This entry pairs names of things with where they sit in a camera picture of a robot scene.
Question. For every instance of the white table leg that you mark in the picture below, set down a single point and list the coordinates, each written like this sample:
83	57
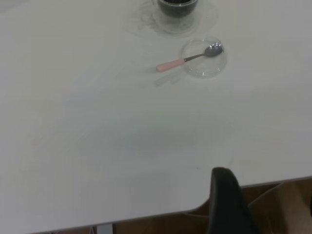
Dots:
104	229

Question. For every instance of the clear double-wall glass cup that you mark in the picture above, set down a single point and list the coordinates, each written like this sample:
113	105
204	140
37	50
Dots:
175	23

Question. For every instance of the clear round glass lid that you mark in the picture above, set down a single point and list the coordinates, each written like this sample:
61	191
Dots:
207	69

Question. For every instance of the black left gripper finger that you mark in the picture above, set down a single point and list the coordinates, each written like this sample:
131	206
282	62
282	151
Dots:
226	202

